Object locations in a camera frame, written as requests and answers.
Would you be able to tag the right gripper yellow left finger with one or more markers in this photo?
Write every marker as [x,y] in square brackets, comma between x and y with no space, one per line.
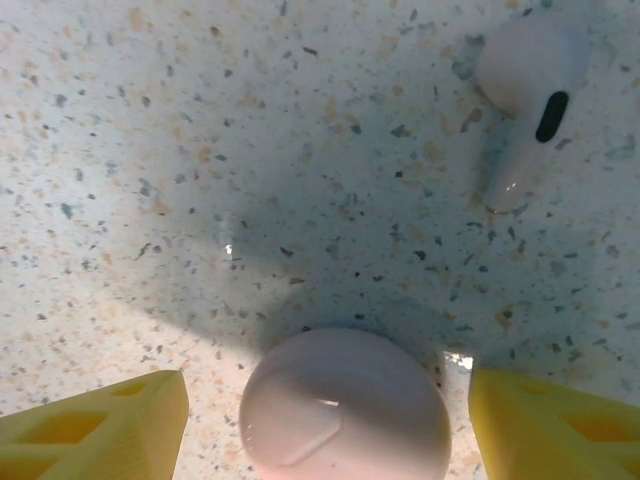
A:
[90,435]

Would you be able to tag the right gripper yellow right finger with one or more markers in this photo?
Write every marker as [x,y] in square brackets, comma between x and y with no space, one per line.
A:
[560,435]

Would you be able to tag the pink earbud charging case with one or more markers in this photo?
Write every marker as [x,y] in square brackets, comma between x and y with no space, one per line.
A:
[345,400]

